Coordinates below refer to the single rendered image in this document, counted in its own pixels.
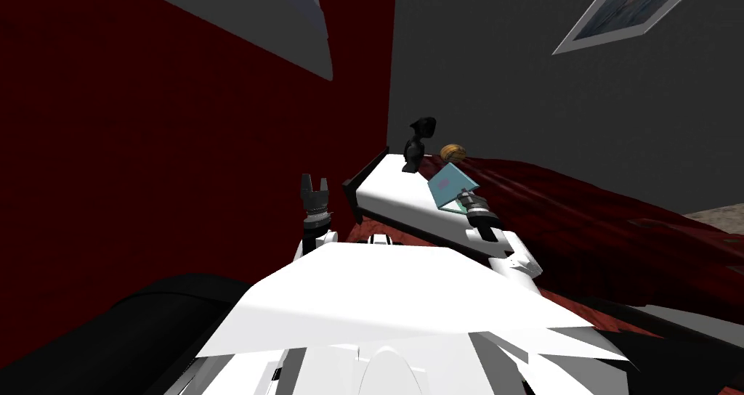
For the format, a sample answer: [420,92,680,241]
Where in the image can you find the white table with black frame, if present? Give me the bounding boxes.
[341,147,515,264]

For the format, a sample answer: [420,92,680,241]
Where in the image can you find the pale grey wall panel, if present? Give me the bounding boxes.
[116,0,335,83]

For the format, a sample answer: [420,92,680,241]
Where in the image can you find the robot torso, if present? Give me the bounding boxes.
[165,233,632,395]

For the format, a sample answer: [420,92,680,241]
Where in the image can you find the dark red bed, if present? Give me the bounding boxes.
[347,155,744,341]

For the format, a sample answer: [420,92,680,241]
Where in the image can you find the orange brown ball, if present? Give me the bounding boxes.
[439,143,468,166]

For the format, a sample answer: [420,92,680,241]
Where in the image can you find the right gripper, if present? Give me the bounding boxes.
[456,190,488,211]

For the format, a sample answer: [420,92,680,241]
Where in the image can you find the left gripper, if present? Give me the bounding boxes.
[299,174,331,213]

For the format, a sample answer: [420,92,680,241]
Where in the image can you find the white framed wall picture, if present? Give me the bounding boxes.
[551,0,709,57]

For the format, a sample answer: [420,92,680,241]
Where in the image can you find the black figurine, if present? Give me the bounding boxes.
[402,115,437,175]

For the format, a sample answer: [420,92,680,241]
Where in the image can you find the light blue book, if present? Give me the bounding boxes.
[427,166,481,216]

